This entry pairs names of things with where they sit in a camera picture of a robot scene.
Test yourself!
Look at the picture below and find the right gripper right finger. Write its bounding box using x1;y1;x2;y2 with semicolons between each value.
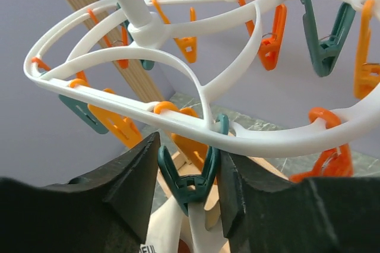
217;151;379;252

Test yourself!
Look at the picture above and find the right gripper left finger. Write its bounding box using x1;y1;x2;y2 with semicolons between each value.
1;132;160;252

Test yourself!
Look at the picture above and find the wooden clothes rack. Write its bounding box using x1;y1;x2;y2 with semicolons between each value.
43;0;289;253

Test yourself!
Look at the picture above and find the white round clip hanger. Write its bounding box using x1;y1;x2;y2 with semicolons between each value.
23;0;380;217

